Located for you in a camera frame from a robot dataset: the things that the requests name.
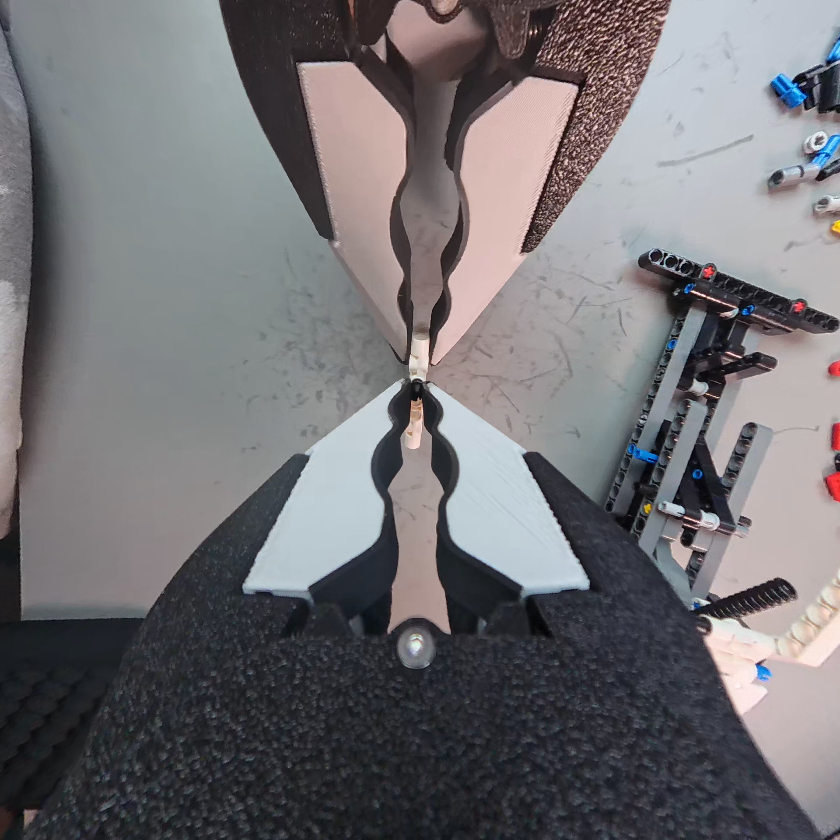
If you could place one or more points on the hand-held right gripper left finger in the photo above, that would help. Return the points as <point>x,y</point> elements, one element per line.
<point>328,518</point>

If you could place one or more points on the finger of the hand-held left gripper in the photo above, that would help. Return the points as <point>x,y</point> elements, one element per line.
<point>358,164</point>
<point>512,170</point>

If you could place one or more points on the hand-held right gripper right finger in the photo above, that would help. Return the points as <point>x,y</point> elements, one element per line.
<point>505,518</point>

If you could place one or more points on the black connector pin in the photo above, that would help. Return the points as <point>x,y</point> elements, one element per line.
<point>417,390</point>

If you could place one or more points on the white beam brick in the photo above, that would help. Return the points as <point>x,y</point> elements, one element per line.
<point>417,358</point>

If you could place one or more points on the partly built toy truck chassis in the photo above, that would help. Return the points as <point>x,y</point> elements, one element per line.
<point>695,394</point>

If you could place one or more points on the pile of blue black pins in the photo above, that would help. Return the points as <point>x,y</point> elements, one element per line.
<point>787,88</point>

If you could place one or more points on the pile of red white pieces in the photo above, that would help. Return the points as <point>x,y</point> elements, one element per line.
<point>833,485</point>

